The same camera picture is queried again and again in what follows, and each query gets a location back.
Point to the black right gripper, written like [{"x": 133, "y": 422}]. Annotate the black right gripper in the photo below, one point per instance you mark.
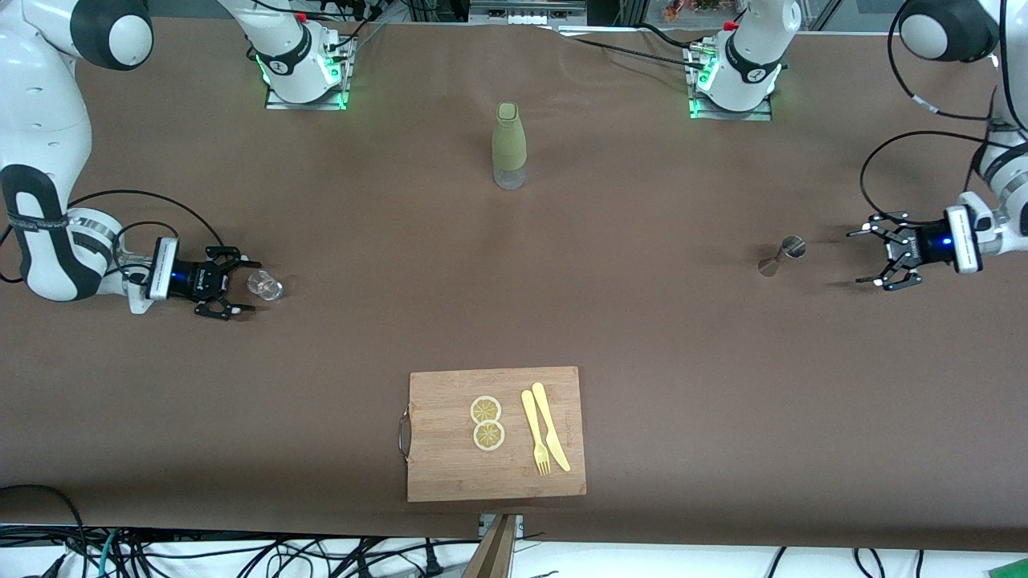
[{"x": 191, "y": 280}]

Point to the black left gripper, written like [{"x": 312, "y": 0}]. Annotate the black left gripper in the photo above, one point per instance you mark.
[{"x": 928, "y": 243}]

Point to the small clear glass cup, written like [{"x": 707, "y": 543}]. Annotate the small clear glass cup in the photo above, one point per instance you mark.
[{"x": 265, "y": 286}]

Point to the metal double jigger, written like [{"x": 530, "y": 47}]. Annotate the metal double jigger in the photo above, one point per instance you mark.
[{"x": 783, "y": 255}]

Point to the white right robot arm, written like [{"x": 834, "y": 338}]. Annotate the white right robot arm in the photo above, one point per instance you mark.
[{"x": 40, "y": 120}]

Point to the brown table cover sheet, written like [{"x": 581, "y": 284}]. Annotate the brown table cover sheet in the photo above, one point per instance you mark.
[{"x": 723, "y": 401}]

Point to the lemon slice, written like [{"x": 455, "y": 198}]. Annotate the lemon slice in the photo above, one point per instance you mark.
[
  {"x": 488, "y": 436},
  {"x": 485, "y": 409}
]

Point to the wooden cutting board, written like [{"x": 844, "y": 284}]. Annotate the wooden cutting board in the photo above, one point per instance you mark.
[{"x": 450, "y": 466}]

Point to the green sleeved glass bottle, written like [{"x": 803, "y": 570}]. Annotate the green sleeved glass bottle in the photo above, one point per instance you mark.
[{"x": 509, "y": 144}]

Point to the yellow plastic fork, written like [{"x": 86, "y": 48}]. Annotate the yellow plastic fork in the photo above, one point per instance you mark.
[{"x": 533, "y": 425}]

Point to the green flat object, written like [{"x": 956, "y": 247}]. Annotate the green flat object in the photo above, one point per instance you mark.
[{"x": 1013, "y": 571}]

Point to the yellow plastic knife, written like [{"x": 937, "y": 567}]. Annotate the yellow plastic knife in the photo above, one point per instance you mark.
[{"x": 548, "y": 421}]

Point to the grey power strip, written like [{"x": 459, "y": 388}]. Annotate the grey power strip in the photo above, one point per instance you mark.
[{"x": 526, "y": 11}]

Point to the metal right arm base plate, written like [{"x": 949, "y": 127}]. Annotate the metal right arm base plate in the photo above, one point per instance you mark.
[{"x": 341, "y": 80}]

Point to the wooden post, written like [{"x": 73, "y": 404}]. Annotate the wooden post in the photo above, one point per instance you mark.
[{"x": 494, "y": 554}]

